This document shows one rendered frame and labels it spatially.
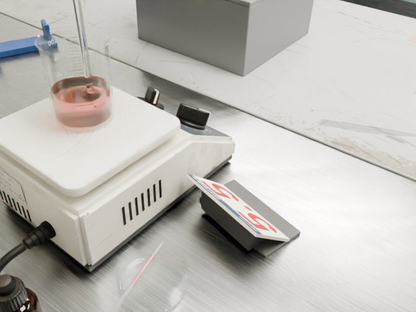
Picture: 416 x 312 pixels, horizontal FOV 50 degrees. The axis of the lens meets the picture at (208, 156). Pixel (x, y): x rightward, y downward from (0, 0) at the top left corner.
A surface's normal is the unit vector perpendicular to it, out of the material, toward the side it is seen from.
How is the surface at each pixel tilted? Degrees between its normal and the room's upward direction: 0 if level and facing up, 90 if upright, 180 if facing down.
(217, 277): 0
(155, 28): 90
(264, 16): 90
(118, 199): 90
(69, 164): 0
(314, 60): 0
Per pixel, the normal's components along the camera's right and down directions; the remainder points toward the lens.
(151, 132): 0.04, -0.79
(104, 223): 0.78, 0.40
